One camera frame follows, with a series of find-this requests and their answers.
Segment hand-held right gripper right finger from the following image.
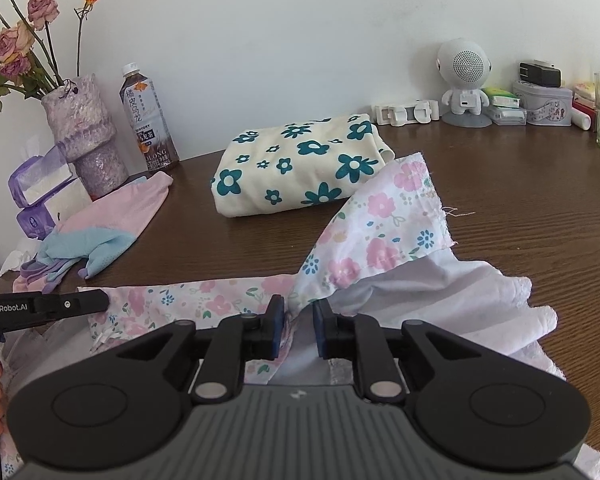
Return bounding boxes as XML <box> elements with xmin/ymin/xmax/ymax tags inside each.
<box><xmin>312</xmin><ymin>300</ymin><xmax>486</xmax><ymax>403</ymax></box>

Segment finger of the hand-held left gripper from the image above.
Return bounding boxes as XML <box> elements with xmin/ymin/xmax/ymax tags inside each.
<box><xmin>32</xmin><ymin>288</ymin><xmax>110</xmax><ymax>320</ymax></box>

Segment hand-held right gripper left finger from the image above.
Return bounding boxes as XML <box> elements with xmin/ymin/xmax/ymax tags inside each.
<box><xmin>115</xmin><ymin>294</ymin><xmax>286</xmax><ymax>406</ymax></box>

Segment pink floral garment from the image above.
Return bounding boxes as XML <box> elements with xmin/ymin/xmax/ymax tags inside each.
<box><xmin>0</xmin><ymin>152</ymin><xmax>600</xmax><ymax>480</ymax></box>

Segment crumpled white tissue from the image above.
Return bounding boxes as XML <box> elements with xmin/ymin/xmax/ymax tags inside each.
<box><xmin>0</xmin><ymin>237</ymin><xmax>43</xmax><ymax>278</ymax></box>

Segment purple tissue pack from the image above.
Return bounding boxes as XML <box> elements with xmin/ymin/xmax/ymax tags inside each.
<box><xmin>16</xmin><ymin>180</ymin><xmax>93</xmax><ymax>241</ymax></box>
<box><xmin>7</xmin><ymin>142</ymin><xmax>76</xmax><ymax>208</ymax></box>

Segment pink and blue pastel garment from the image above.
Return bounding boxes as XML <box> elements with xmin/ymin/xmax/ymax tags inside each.
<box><xmin>12</xmin><ymin>172</ymin><xmax>175</xmax><ymax>293</ymax></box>

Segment cream teal-flowered folded cloth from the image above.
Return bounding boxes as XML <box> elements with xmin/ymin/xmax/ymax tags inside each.
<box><xmin>211</xmin><ymin>114</ymin><xmax>396</xmax><ymax>219</ymax></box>

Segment pink textured vase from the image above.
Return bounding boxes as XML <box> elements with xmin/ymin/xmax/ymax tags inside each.
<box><xmin>41</xmin><ymin>74</ymin><xmax>131</xmax><ymax>198</ymax></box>

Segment brown tea bottle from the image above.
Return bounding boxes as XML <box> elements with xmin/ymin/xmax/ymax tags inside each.
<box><xmin>119</xmin><ymin>62</ymin><xmax>181</xmax><ymax>173</ymax></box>

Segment white plastic clip strip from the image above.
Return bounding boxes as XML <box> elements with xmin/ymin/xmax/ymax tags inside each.
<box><xmin>371</xmin><ymin>99</ymin><xmax>441</xmax><ymax>126</ymax></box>

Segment small white box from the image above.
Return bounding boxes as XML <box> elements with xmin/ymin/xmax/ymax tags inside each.
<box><xmin>490</xmin><ymin>106</ymin><xmax>527</xmax><ymax>126</ymax></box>

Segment green packet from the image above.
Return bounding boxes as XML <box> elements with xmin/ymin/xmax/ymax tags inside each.
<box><xmin>481</xmin><ymin>86</ymin><xmax>522</xmax><ymax>109</ymax></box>

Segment bunch of dried roses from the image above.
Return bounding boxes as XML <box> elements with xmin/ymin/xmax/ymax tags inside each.
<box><xmin>0</xmin><ymin>0</ymin><xmax>61</xmax><ymax>111</ymax></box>

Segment white robot-shaped speaker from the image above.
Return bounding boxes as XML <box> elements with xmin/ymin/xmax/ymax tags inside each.
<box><xmin>437</xmin><ymin>37</ymin><xmax>493</xmax><ymax>128</ymax></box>

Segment grey tin box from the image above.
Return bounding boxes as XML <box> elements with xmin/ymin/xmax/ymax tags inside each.
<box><xmin>511</xmin><ymin>80</ymin><xmax>576</xmax><ymax>126</ymax></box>

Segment black charger adapter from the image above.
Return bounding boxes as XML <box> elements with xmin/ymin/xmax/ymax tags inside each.
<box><xmin>518</xmin><ymin>60</ymin><xmax>563</xmax><ymax>88</ymax></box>

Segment red and white tube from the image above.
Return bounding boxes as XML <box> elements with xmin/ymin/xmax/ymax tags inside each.
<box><xmin>571</xmin><ymin>100</ymin><xmax>595</xmax><ymax>132</ymax></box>

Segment yellowish packet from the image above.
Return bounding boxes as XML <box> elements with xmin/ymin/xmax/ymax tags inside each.
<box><xmin>572</xmin><ymin>81</ymin><xmax>598</xmax><ymax>106</ymax></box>

